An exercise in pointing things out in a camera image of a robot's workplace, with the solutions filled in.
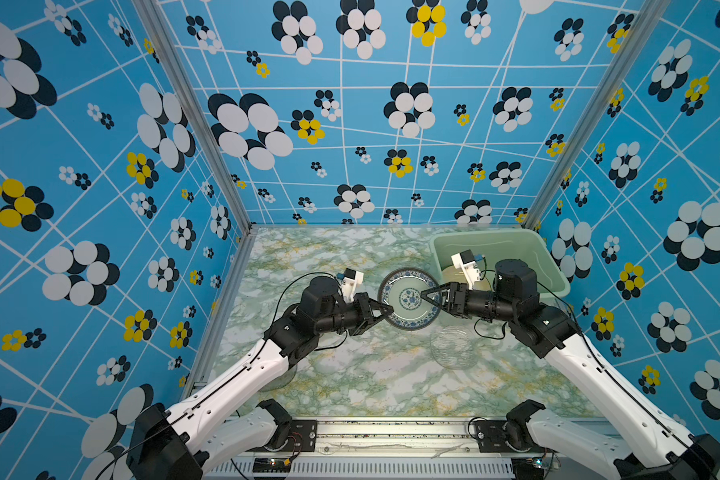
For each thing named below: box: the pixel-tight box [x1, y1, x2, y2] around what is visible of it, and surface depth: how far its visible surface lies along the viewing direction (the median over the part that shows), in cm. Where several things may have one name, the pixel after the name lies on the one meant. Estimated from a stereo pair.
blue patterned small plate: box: [378, 267, 442, 332], surface depth 70 cm
